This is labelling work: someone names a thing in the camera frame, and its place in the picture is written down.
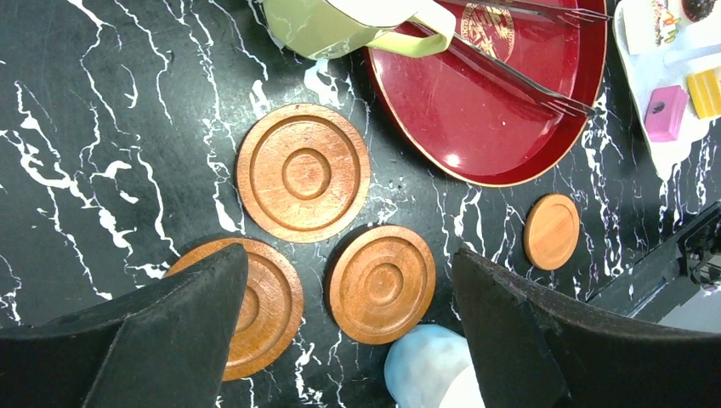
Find dark brown coaster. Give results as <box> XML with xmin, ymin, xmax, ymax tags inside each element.
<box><xmin>165</xmin><ymin>237</ymin><xmax>304</xmax><ymax>382</ymax></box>

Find white mug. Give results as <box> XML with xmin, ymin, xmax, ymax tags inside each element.
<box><xmin>383</xmin><ymin>324</ymin><xmax>485</xmax><ymax>407</ymax></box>

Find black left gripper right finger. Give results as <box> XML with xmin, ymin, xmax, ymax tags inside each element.
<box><xmin>451</xmin><ymin>249</ymin><xmax>720</xmax><ymax>407</ymax></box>

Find white triangular cake slice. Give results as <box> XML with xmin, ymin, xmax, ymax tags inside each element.
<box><xmin>622</xmin><ymin>0</ymin><xmax>684</xmax><ymax>55</ymax></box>

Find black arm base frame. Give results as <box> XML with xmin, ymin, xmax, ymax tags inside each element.
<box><xmin>588</xmin><ymin>201</ymin><xmax>720</xmax><ymax>323</ymax></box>

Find round red tray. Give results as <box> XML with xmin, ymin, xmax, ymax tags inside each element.
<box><xmin>366</xmin><ymin>4</ymin><xmax>608</xmax><ymax>187</ymax></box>

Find chocolate donut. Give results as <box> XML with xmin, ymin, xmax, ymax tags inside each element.
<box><xmin>681</xmin><ymin>0</ymin><xmax>717</xmax><ymax>23</ymax></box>

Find black tongs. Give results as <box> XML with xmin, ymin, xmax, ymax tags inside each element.
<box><xmin>432</xmin><ymin>1</ymin><xmax>612</xmax><ymax>117</ymax></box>

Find small light wooden coaster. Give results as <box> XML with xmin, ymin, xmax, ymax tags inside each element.
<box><xmin>523</xmin><ymin>194</ymin><xmax>580</xmax><ymax>270</ymax></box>

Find yellow triangular cake slice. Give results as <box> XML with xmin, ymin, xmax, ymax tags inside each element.
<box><xmin>686</xmin><ymin>66</ymin><xmax>720</xmax><ymax>119</ymax></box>

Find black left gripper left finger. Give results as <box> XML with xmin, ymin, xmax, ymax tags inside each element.
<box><xmin>1</xmin><ymin>243</ymin><xmax>248</xmax><ymax>407</ymax></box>

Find pink rectangular cake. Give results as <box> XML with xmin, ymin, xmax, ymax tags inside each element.
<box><xmin>644</xmin><ymin>85</ymin><xmax>689</xmax><ymax>143</ymax></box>

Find brown wooden coaster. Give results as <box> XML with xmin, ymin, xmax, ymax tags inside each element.
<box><xmin>236</xmin><ymin>103</ymin><xmax>371</xmax><ymax>243</ymax></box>

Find pale yellow mug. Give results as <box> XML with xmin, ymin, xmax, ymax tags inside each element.
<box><xmin>262</xmin><ymin>0</ymin><xmax>456</xmax><ymax>60</ymax></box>

